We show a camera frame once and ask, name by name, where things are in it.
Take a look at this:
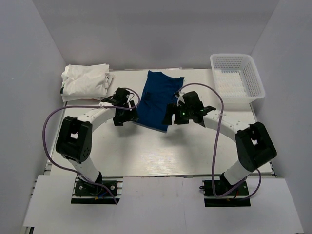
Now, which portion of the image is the blue printed t shirt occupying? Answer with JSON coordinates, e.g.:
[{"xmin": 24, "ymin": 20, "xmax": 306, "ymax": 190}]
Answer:
[{"xmin": 135, "ymin": 70, "xmax": 184, "ymax": 132}]

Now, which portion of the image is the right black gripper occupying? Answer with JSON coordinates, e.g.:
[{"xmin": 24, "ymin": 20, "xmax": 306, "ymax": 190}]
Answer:
[{"xmin": 162, "ymin": 103, "xmax": 194, "ymax": 125}]

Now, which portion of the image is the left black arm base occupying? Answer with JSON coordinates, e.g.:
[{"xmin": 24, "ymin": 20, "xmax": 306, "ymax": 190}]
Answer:
[{"xmin": 71, "ymin": 177, "xmax": 123, "ymax": 205}]

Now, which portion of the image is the white t shirt stack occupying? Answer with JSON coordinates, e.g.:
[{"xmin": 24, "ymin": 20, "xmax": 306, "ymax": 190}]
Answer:
[{"xmin": 60, "ymin": 63, "xmax": 114, "ymax": 102}]

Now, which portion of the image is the purple cable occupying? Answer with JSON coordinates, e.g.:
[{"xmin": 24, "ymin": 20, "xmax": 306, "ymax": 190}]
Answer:
[
  {"xmin": 174, "ymin": 82, "xmax": 263, "ymax": 201},
  {"xmin": 42, "ymin": 89, "xmax": 141, "ymax": 204}
]

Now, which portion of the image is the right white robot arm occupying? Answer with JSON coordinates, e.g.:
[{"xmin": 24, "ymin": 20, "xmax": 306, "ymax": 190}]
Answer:
[{"xmin": 162, "ymin": 91, "xmax": 277, "ymax": 195}]

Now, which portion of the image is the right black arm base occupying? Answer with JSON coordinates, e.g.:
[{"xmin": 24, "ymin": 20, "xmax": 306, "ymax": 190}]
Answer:
[{"xmin": 199, "ymin": 175, "xmax": 252, "ymax": 208}]

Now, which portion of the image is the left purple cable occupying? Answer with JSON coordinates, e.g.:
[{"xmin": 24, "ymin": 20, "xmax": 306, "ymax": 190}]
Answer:
[{"xmin": 42, "ymin": 89, "xmax": 141, "ymax": 204}]

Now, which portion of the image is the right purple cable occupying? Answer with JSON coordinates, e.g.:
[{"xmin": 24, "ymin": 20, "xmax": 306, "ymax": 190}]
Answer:
[{"xmin": 174, "ymin": 82, "xmax": 263, "ymax": 201}]

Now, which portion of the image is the white perforated plastic basket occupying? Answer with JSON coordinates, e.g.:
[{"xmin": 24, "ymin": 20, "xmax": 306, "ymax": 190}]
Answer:
[{"xmin": 210, "ymin": 54, "xmax": 265, "ymax": 104}]

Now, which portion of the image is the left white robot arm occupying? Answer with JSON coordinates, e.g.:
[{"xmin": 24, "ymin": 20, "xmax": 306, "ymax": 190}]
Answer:
[{"xmin": 56, "ymin": 88, "xmax": 138, "ymax": 195}]

